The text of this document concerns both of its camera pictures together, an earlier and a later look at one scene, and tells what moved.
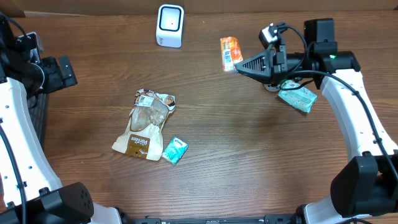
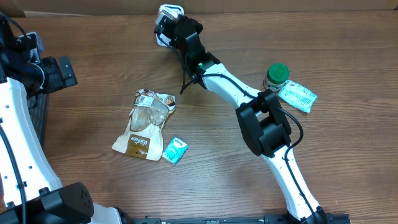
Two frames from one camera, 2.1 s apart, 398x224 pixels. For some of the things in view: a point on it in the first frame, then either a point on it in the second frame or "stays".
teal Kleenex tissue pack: [175, 150] stays
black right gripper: [273, 66] → [199, 27]
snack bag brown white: [143, 137] stays
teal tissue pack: [302, 98] stays
